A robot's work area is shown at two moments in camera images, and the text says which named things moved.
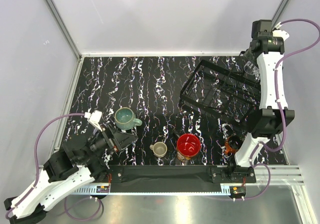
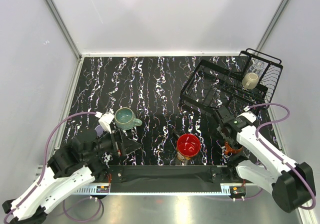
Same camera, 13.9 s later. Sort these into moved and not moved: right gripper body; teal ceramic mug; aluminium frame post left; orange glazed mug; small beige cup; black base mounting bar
Moved: small beige cup; right gripper body
Not moved: teal ceramic mug; aluminium frame post left; black base mounting bar; orange glazed mug
